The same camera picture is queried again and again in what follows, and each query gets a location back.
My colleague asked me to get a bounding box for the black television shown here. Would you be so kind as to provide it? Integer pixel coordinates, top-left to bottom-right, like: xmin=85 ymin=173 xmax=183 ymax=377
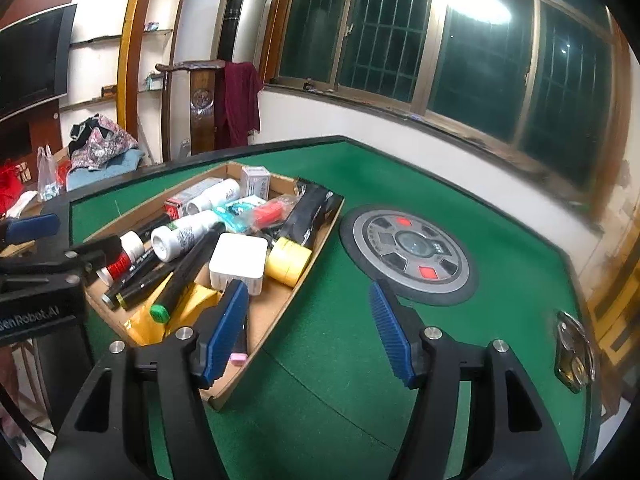
xmin=0 ymin=4 xmax=78 ymax=121

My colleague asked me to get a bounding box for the white labelled bottle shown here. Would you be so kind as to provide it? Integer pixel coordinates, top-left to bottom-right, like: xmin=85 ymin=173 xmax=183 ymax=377
xmin=150 ymin=210 xmax=226 ymax=263

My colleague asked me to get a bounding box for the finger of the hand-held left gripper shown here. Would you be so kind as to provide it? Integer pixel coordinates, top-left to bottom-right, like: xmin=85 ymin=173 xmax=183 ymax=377
xmin=0 ymin=235 xmax=124 ymax=291
xmin=0 ymin=213 xmax=62 ymax=247

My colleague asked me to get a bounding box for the wooden television cabinet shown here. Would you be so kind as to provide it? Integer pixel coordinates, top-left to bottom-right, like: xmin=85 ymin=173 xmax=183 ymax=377
xmin=0 ymin=100 xmax=63 ymax=171

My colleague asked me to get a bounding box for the silver standing air conditioner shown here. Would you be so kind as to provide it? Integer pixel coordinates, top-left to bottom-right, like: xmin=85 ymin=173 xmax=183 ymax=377
xmin=210 ymin=0 xmax=271 ymax=66

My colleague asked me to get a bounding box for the red white spray can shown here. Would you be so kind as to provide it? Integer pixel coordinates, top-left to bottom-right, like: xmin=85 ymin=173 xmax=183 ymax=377
xmin=97 ymin=252 xmax=133 ymax=283

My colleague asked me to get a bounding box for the white square box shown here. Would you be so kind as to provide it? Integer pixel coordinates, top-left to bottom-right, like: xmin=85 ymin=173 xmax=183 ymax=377
xmin=209 ymin=232 xmax=269 ymax=296

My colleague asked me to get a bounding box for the thin black pen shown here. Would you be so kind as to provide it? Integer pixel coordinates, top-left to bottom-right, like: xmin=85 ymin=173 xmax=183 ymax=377
xmin=102 ymin=247 xmax=173 ymax=309

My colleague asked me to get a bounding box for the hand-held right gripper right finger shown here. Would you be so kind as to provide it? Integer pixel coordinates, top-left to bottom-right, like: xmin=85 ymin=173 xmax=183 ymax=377
xmin=369 ymin=280 xmax=573 ymax=480

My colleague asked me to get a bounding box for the white tube with red cap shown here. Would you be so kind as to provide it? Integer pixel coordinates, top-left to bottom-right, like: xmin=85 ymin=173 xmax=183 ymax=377
xmin=164 ymin=177 xmax=223 ymax=218

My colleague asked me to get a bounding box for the barred window with wooden frame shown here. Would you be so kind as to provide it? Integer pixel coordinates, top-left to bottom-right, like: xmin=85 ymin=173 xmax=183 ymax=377
xmin=260 ymin=0 xmax=631 ymax=196

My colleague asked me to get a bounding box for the round grey table centre panel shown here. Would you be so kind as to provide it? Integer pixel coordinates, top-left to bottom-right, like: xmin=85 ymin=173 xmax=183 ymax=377
xmin=339 ymin=205 xmax=480 ymax=307

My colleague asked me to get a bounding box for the red bag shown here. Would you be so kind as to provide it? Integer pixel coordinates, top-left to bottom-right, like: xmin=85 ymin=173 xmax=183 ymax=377
xmin=0 ymin=160 xmax=32 ymax=212

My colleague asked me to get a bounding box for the yellow wooden door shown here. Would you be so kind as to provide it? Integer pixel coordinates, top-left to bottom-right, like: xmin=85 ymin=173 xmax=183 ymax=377
xmin=585 ymin=240 xmax=640 ymax=421

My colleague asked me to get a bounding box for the wooden wall shelf unit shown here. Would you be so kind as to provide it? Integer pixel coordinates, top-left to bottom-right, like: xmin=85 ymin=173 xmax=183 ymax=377
xmin=70 ymin=0 xmax=190 ymax=136

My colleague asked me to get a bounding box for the yellow tape roll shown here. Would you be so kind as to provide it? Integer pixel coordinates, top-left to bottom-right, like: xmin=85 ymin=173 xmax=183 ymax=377
xmin=265 ymin=237 xmax=311 ymax=288

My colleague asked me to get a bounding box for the plain white bottle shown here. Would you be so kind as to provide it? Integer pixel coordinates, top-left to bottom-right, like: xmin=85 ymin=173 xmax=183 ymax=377
xmin=187 ymin=178 xmax=242 ymax=216

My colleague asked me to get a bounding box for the shallow cardboard box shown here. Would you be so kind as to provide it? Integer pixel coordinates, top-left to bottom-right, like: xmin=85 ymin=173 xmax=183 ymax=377
xmin=82 ymin=160 xmax=346 ymax=411

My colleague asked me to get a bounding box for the small white carton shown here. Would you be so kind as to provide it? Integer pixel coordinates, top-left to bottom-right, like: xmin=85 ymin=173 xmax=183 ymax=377
xmin=240 ymin=165 xmax=272 ymax=201

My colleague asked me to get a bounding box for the dark red cloth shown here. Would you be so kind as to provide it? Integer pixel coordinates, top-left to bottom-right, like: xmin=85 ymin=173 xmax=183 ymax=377
xmin=214 ymin=61 xmax=263 ymax=150

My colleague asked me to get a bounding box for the black marker with green cap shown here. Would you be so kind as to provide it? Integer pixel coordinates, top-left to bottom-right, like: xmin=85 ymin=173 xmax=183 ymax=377
xmin=149 ymin=232 xmax=227 ymax=325

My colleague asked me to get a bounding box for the carved wooden stand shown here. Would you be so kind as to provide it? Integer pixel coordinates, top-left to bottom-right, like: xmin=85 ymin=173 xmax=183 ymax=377
xmin=155 ymin=59 xmax=226 ymax=156

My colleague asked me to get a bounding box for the gold foil packet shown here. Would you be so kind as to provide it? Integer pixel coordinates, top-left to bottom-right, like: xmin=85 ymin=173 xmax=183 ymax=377
xmin=122 ymin=282 xmax=223 ymax=348

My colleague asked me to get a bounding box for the clear plastic bag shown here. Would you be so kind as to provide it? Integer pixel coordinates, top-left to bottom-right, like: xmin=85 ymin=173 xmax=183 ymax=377
xmin=37 ymin=145 xmax=63 ymax=198

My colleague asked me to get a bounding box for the black plastic packet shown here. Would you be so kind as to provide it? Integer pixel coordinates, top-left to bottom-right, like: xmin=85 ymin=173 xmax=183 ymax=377
xmin=277 ymin=180 xmax=346 ymax=256

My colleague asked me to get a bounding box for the red plastic object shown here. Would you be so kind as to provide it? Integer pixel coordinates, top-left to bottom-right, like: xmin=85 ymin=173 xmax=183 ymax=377
xmin=252 ymin=195 xmax=296 ymax=228

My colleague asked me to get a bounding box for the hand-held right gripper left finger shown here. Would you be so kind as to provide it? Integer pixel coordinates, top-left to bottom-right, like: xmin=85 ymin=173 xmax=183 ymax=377
xmin=44 ymin=280 xmax=251 ymax=480

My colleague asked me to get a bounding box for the light blue cloth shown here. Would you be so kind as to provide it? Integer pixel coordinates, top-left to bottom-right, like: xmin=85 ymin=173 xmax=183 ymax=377
xmin=67 ymin=150 xmax=146 ymax=191

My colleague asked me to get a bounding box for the black marker with pink cap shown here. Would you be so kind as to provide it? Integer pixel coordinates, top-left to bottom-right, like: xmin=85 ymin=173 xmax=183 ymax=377
xmin=230 ymin=320 xmax=249 ymax=365

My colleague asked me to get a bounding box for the floral cloth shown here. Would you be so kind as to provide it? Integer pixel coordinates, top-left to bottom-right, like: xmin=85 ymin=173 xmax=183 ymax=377
xmin=70 ymin=115 xmax=138 ymax=171

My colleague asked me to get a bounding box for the teal and white packet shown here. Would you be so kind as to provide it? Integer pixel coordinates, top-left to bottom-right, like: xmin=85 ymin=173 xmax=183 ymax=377
xmin=212 ymin=197 xmax=266 ymax=233

